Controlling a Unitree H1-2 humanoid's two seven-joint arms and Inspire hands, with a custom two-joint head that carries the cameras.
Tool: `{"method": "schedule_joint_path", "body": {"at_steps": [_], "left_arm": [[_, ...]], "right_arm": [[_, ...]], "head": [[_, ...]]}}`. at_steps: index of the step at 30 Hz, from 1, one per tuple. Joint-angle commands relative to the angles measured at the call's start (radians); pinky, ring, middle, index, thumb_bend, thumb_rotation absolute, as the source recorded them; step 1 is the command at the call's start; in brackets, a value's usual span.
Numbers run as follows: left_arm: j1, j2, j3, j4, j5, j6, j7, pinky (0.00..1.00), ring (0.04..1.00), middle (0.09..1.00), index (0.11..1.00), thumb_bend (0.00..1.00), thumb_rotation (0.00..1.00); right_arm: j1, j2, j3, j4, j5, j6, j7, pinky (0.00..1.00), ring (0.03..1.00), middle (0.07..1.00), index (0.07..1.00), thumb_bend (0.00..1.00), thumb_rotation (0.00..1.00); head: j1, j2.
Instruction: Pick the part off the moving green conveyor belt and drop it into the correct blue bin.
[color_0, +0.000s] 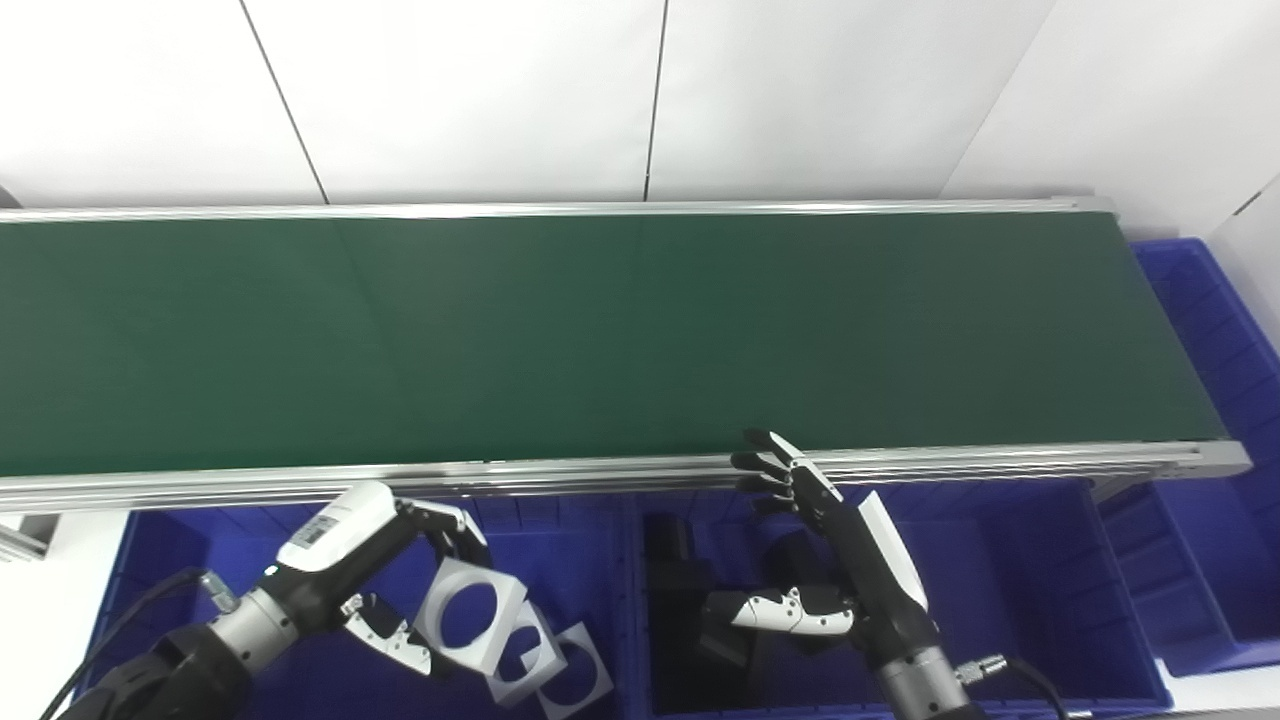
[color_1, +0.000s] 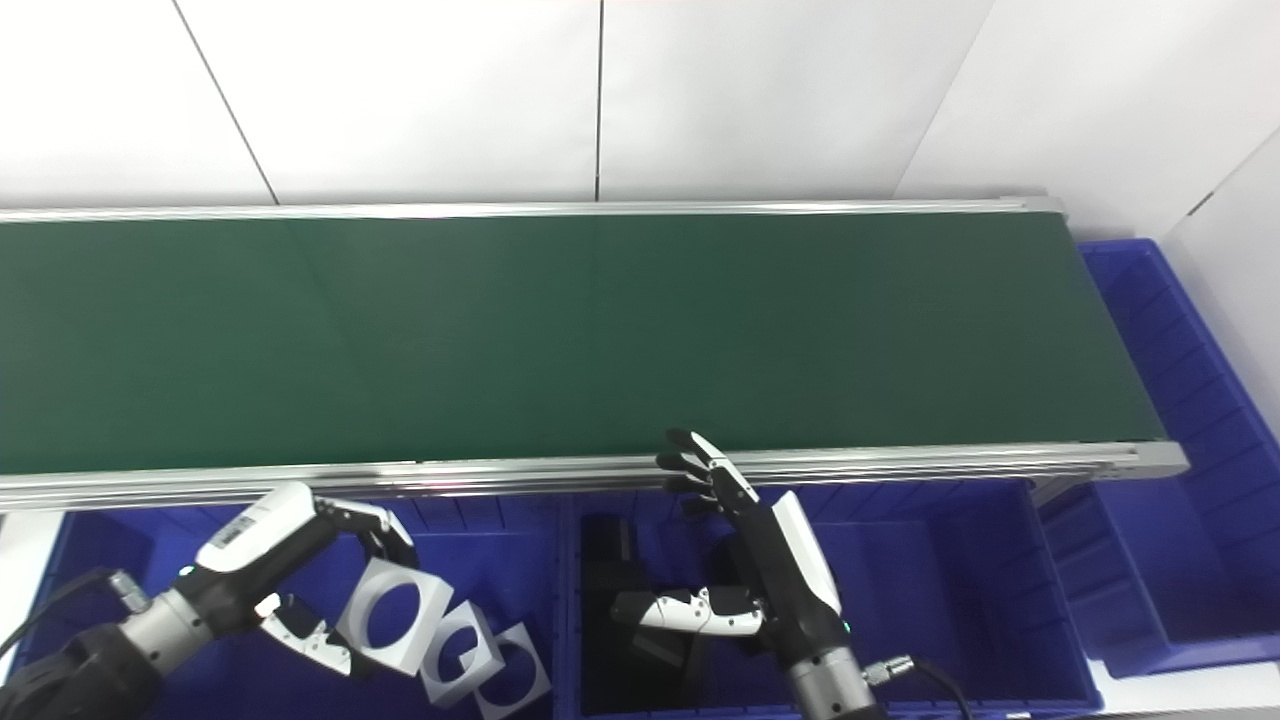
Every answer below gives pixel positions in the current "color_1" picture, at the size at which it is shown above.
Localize blue bin with black part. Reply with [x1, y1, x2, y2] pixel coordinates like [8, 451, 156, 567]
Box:
[558, 480, 1103, 717]

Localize blue bin with white parts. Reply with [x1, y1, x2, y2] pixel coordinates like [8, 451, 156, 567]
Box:
[5, 495, 573, 720]

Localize white square part round hole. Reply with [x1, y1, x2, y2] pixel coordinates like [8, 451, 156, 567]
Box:
[419, 600, 505, 710]
[474, 624, 554, 720]
[335, 556, 457, 677]

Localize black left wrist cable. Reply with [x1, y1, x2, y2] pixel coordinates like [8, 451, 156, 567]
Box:
[0, 567, 153, 663]

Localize black block part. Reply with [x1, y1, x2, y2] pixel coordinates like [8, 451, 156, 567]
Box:
[579, 514, 693, 673]

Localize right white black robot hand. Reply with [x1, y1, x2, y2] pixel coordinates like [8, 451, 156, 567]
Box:
[610, 429, 850, 667]

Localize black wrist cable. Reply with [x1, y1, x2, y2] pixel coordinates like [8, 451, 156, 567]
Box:
[864, 655, 977, 720]
[0, 567, 153, 663]

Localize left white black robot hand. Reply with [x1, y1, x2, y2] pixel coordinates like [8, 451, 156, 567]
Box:
[180, 482, 421, 682]

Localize green conveyor belt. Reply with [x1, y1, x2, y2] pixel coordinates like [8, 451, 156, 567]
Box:
[0, 195, 1191, 514]

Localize aluminium conveyor leg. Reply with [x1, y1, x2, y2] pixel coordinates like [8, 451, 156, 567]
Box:
[1030, 475, 1093, 507]

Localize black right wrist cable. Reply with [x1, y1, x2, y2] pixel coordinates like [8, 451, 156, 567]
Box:
[864, 655, 977, 720]

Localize empty blue plastic bin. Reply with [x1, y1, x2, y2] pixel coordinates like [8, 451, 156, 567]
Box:
[1035, 238, 1280, 680]

